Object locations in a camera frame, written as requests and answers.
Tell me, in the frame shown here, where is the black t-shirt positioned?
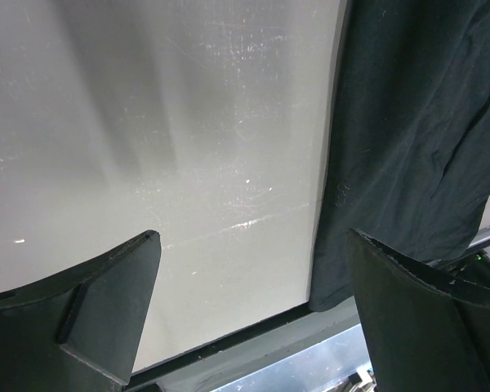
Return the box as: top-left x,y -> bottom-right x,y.
309,1 -> 490,312

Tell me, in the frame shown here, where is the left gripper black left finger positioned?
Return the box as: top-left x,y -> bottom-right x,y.
0,230 -> 162,391

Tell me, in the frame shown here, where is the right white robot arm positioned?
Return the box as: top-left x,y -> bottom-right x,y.
427,251 -> 490,289

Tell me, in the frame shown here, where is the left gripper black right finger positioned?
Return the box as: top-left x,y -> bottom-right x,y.
346,229 -> 490,391

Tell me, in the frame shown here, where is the aluminium frame rail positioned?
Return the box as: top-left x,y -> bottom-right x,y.
468,225 -> 490,252

